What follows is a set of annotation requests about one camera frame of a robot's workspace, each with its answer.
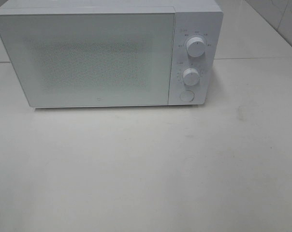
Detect white timer knob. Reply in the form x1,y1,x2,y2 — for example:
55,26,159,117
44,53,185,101
182,68,200,86

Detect upper white power knob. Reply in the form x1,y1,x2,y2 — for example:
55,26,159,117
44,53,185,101
186,36,206,58

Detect white microwave door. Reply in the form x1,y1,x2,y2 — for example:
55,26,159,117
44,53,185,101
0,14,175,108

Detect white microwave oven body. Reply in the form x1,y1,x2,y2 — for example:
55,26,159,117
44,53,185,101
0,0,223,107

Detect round white door button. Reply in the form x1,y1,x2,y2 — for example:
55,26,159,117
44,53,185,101
179,90,194,102

